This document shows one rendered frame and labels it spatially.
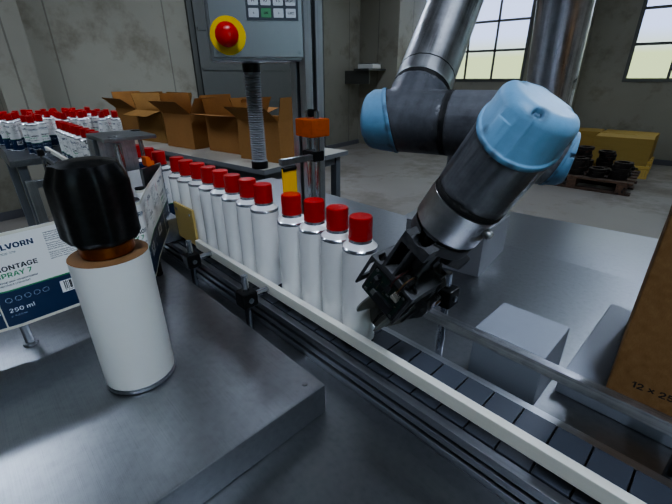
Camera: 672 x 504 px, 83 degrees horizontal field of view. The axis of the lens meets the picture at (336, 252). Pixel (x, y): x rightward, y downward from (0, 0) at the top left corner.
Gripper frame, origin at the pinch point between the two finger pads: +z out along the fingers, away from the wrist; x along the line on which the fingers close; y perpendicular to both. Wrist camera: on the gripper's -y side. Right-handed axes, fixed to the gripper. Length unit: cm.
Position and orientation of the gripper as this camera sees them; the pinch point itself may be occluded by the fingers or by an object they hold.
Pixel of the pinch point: (380, 316)
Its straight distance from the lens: 58.2
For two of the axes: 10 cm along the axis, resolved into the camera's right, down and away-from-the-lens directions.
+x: 6.0, 7.1, -3.6
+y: -7.2, 2.9, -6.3
